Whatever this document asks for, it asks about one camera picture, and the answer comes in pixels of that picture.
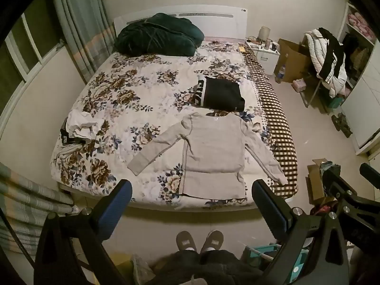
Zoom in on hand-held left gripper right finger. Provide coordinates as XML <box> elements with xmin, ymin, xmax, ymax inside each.
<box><xmin>251</xmin><ymin>179</ymin><xmax>350</xmax><ymax>285</ymax></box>

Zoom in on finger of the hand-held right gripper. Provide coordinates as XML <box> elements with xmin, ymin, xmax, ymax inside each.
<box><xmin>322</xmin><ymin>166</ymin><xmax>361</xmax><ymax>213</ymax></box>
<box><xmin>359</xmin><ymin>163</ymin><xmax>380</xmax><ymax>187</ymax></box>

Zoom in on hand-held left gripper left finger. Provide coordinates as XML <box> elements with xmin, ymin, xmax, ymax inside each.
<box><xmin>33</xmin><ymin>179</ymin><xmax>133</xmax><ymax>285</ymax></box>

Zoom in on beige long-sleeve shirt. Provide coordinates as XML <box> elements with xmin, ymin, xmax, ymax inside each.
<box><xmin>127</xmin><ymin>112</ymin><xmax>288</xmax><ymax>199</ymax></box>

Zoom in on small open cardboard box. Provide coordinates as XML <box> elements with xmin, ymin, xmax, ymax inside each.
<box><xmin>306</xmin><ymin>158</ymin><xmax>339</xmax><ymax>205</ymax></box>

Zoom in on teal plastic bin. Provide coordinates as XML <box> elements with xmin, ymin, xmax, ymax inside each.
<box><xmin>241</xmin><ymin>243</ymin><xmax>310</xmax><ymax>285</ymax></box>

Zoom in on pair of dark slippers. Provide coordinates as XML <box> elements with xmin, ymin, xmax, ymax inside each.
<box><xmin>331</xmin><ymin>112</ymin><xmax>354</xmax><ymax>139</ymax></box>

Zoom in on grey slipper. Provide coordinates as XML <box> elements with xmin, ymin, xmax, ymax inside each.
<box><xmin>200</xmin><ymin>230</ymin><xmax>225</xmax><ymax>255</ymax></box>
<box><xmin>176</xmin><ymin>230</ymin><xmax>198</xmax><ymax>253</ymax></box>

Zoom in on white wardrobe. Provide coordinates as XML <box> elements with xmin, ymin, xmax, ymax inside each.
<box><xmin>338</xmin><ymin>1</ymin><xmax>380</xmax><ymax>156</ymax></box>

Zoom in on white plastic bag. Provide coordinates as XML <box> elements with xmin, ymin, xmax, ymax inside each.
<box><xmin>131</xmin><ymin>254</ymin><xmax>155</xmax><ymax>283</ymax></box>

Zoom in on brown checked bed sheet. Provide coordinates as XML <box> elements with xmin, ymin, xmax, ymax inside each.
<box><xmin>243</xmin><ymin>47</ymin><xmax>298</xmax><ymax>199</ymax></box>

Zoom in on white crumpled cloth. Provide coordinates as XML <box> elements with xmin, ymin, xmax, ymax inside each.
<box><xmin>61</xmin><ymin>110</ymin><xmax>105</xmax><ymax>147</ymax></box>

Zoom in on green striped curtain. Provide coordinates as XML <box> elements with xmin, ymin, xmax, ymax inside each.
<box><xmin>0</xmin><ymin>163</ymin><xmax>75</xmax><ymax>257</ymax></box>
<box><xmin>51</xmin><ymin>0</ymin><xmax>117</xmax><ymax>84</ymax></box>

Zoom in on metal chair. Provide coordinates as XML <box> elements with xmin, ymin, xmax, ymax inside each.
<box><xmin>299</xmin><ymin>33</ymin><xmax>331</xmax><ymax>109</ymax></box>

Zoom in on person's dark trousers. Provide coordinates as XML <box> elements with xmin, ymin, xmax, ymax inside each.
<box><xmin>145</xmin><ymin>249</ymin><xmax>265</xmax><ymax>285</ymax></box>

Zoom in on pink tissue pack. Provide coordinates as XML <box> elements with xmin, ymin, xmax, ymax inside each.
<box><xmin>292</xmin><ymin>78</ymin><xmax>307</xmax><ymax>93</ymax></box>

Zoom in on floral bed blanket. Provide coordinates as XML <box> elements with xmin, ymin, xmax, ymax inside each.
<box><xmin>50</xmin><ymin>40</ymin><xmax>278</xmax><ymax>212</ymax></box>

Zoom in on plastic water bottle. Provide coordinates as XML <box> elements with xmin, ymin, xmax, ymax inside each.
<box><xmin>275</xmin><ymin>65</ymin><xmax>287</xmax><ymax>84</ymax></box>

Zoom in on black folded garment white waistband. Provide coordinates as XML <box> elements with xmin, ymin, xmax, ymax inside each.
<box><xmin>191</xmin><ymin>76</ymin><xmax>246</xmax><ymax>112</ymax></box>

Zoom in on white and black jacket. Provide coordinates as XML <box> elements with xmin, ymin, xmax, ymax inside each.
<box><xmin>306</xmin><ymin>28</ymin><xmax>348</xmax><ymax>98</ymax></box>

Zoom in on large cardboard box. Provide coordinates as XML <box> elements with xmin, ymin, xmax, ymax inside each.
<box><xmin>276</xmin><ymin>38</ymin><xmax>313</xmax><ymax>83</ymax></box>

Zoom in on white nightstand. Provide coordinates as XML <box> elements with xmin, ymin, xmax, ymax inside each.
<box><xmin>246</xmin><ymin>39</ymin><xmax>281</xmax><ymax>76</ymax></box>

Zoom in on pink folded blanket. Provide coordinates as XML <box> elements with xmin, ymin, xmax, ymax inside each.
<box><xmin>347</xmin><ymin>12</ymin><xmax>375</xmax><ymax>41</ymax></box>

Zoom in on dark green duvet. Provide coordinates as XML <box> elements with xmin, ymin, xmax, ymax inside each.
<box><xmin>114</xmin><ymin>12</ymin><xmax>205</xmax><ymax>57</ymax></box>

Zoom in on window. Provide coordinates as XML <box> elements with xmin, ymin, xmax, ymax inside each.
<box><xmin>0</xmin><ymin>0</ymin><xmax>65</xmax><ymax>112</ymax></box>

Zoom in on white headboard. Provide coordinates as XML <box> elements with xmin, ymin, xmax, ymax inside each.
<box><xmin>114</xmin><ymin>4</ymin><xmax>248</xmax><ymax>40</ymax></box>

